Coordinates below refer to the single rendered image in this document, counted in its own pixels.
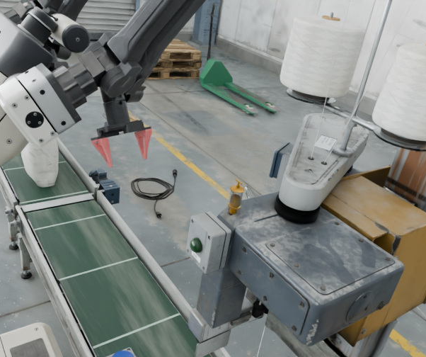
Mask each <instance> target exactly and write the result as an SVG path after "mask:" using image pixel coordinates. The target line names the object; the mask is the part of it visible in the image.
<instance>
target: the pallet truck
mask: <svg viewBox="0 0 426 357"><path fill-rule="evenodd" d="M215 5H216V4H215V3H213V6H212V12H211V16H210V17H211V21H210V31H209V47H208V53H207V61H206V62H205V65H204V69H203V70H202V73H201V75H200V83H201V86H202V87H204V88H206V89H207V90H209V91H211V92H212V93H214V94H216V95H218V96H220V97H222V98H223V99H225V100H226V101H228V102H230V103H232V104H234V105H235V106H237V107H239V108H241V109H242V110H243V111H246V112H247V114H253V115H254V113H258V109H257V108H255V107H254V106H252V105H251V104H249V103H247V102H245V101H244V100H242V99H240V98H238V97H236V96H235V95H233V94H231V93H229V92H228V91H225V90H223V89H222V88H220V87H219V86H225V87H226V88H228V89H231V90H232V91H235V92H236V93H238V94H240V95H242V96H243V97H245V98H247V99H249V100H251V101H253V102H255V103H257V104H258V105H260V106H262V107H264V109H265V110H267V109H268V111H269V112H274V113H276V111H280V109H279V108H278V107H277V106H276V105H275V104H274V103H271V102H269V101H268V100H266V99H264V98H262V97H260V96H258V95H256V94H254V93H252V92H250V91H248V90H246V89H244V88H242V87H241V86H239V85H237V84H235V83H233V78H232V76H231V75H230V73H229V72H228V71H227V69H226V67H225V66H224V65H223V63H222V62H221V61H219V60H217V59H215V58H210V57H211V50H210V49H211V40H212V24H213V17H214V7H215Z"/></svg>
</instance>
